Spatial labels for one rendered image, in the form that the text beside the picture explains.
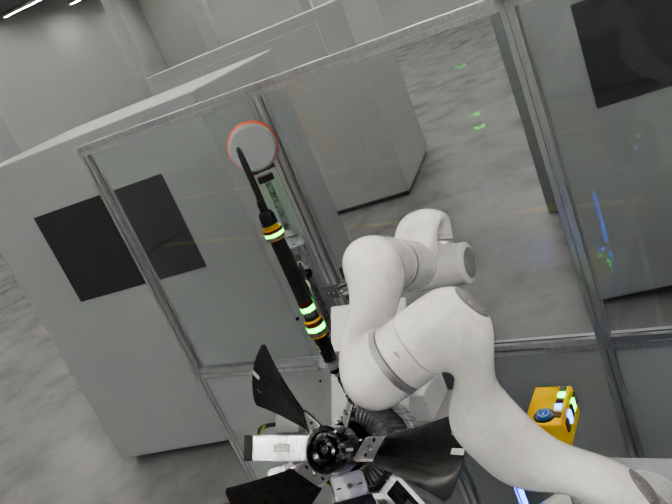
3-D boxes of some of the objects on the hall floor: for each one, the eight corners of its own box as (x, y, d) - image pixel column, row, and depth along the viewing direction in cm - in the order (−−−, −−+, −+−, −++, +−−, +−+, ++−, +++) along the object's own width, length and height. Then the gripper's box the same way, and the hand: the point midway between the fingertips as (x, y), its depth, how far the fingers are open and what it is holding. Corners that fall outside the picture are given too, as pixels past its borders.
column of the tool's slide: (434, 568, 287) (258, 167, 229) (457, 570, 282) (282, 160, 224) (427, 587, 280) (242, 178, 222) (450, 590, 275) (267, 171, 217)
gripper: (410, 237, 151) (343, 249, 161) (380, 277, 138) (308, 287, 147) (422, 267, 154) (354, 277, 163) (393, 309, 140) (321, 317, 150)
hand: (337, 281), depth 155 cm, fingers open, 8 cm apart
